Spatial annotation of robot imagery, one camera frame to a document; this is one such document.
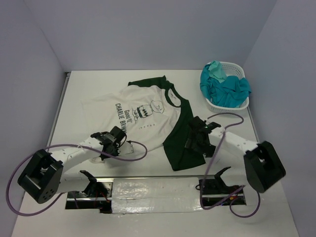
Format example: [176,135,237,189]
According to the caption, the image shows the white and green t-shirt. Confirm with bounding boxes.
[81,76,205,171]

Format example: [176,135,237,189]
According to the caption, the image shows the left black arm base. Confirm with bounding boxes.
[70,170,113,200]

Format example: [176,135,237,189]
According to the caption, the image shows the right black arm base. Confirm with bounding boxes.
[202,166,240,195]

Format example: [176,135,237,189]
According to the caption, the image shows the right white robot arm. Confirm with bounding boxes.
[185,116,286,193]

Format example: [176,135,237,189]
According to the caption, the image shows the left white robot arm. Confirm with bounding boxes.
[18,126,127,204]

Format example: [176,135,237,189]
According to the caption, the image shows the teal t-shirt in basket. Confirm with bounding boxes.
[199,64,251,108]

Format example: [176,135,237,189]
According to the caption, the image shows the silver tape sheet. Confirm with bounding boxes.
[112,177,202,214]

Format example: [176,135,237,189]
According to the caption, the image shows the white plastic laundry basket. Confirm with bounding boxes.
[199,60,251,112]

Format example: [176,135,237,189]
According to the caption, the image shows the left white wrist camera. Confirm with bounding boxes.
[118,141,134,156]

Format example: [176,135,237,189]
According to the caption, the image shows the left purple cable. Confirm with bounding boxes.
[5,140,148,218]

